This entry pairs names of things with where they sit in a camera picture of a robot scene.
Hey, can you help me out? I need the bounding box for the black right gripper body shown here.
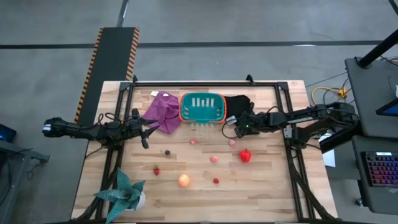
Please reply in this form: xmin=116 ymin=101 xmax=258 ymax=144
xmin=234 ymin=111 xmax=265 ymax=139

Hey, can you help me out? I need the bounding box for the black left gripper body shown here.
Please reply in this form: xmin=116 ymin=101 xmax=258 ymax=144
xmin=123 ymin=108 xmax=147 ymax=141

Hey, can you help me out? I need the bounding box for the red toy bell pepper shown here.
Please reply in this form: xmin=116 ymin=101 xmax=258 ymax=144
xmin=238 ymin=148 xmax=252 ymax=164

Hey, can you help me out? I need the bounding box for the orange toy peach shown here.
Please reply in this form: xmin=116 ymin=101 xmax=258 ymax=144
xmin=178 ymin=174 xmax=191 ymax=188

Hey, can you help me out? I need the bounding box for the purple cloth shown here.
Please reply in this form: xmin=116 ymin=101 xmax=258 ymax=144
xmin=142 ymin=90 xmax=183 ymax=135

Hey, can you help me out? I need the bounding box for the black cloth with white label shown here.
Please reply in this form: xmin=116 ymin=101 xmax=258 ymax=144
xmin=223 ymin=95 xmax=254 ymax=122

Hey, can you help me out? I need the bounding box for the teal basket with orange rim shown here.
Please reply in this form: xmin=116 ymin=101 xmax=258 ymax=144
xmin=178 ymin=91 xmax=227 ymax=124

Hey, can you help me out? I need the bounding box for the green plant in white pot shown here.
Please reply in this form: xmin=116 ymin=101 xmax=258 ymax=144
xmin=94 ymin=167 xmax=146 ymax=224

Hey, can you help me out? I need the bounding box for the black hazard-striped floor mat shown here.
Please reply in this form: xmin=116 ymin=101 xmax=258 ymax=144
xmin=73 ymin=27 xmax=141 ymax=125

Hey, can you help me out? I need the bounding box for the white paper sheet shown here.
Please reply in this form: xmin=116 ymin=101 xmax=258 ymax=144
xmin=319 ymin=133 xmax=337 ymax=168

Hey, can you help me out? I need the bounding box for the black flat panel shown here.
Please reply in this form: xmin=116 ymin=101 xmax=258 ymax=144
xmin=318 ymin=123 xmax=363 ymax=154

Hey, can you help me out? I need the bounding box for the black floor stand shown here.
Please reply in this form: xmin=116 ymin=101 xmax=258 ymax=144
xmin=0 ymin=139 xmax=50 ymax=224

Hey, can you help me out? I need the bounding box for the grey side desk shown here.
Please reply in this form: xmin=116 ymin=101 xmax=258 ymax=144
xmin=344 ymin=57 xmax=398 ymax=216

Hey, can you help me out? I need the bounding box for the blue-lit black device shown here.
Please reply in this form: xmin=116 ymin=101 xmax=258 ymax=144
xmin=0 ymin=123 xmax=17 ymax=144

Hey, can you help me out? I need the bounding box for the backlit keyboard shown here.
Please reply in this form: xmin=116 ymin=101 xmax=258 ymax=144
xmin=360 ymin=151 xmax=398 ymax=187

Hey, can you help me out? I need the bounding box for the dark laptop screen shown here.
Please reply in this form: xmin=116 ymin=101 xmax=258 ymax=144
xmin=375 ymin=98 xmax=398 ymax=118

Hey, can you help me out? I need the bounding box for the black pole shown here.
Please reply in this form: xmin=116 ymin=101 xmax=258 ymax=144
xmin=357 ymin=29 xmax=398 ymax=68

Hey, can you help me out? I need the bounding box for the black aluminium table frame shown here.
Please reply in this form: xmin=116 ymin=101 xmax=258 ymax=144
xmin=73 ymin=74 xmax=340 ymax=224

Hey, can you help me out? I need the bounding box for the yellow cable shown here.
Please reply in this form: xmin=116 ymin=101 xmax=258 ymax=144
xmin=312 ymin=86 xmax=348 ymax=106

